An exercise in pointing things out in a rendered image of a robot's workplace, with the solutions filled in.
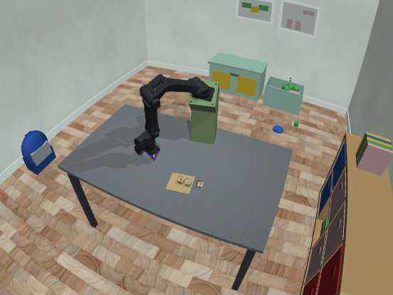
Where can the tan mat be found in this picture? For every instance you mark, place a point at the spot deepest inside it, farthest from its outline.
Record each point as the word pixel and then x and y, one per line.
pixel 174 186

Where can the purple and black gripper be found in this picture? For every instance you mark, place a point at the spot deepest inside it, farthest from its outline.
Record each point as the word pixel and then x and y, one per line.
pixel 156 149

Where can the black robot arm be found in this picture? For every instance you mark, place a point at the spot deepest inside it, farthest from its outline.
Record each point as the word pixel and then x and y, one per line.
pixel 152 92

